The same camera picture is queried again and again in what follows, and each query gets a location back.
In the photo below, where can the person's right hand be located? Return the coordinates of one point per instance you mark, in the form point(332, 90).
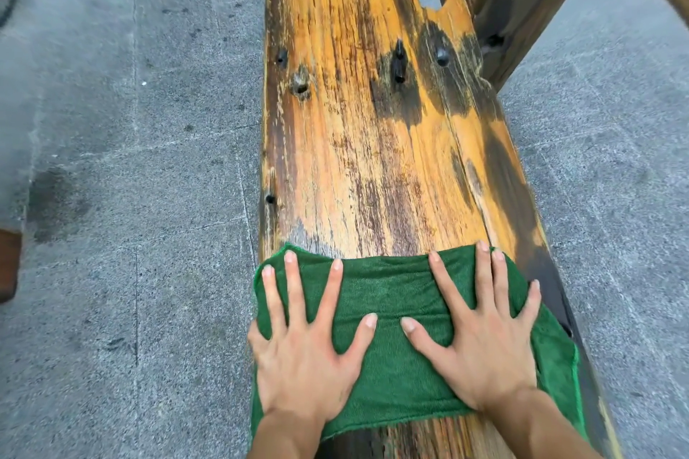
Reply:
point(487, 356)

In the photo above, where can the person's left hand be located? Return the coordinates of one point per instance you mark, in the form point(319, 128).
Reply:
point(301, 362)

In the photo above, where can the person's left thumb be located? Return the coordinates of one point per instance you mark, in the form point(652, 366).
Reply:
point(359, 337)

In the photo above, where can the person's right middle finger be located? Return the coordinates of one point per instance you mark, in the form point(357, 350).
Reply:
point(484, 281)

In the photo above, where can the person's right little finger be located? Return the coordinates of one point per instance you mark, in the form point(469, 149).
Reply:
point(529, 308)

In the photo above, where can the person's right thumb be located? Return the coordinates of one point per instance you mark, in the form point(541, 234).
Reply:
point(425, 337)

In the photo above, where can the person's left middle finger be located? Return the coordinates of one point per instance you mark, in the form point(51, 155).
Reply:
point(296, 289)

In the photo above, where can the person's left little finger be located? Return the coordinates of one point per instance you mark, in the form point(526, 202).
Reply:
point(258, 337)

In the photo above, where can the green microfibre cloth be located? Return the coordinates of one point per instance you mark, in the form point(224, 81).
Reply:
point(395, 345)

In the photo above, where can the person's right forearm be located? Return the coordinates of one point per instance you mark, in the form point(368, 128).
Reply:
point(538, 429)

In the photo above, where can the person's left forearm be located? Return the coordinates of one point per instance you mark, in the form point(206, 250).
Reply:
point(282, 437)

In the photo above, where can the weathered yellow wooden bench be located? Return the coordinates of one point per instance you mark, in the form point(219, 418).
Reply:
point(377, 141)

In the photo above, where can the brown wooden furniture corner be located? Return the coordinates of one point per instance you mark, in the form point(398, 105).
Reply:
point(9, 265)

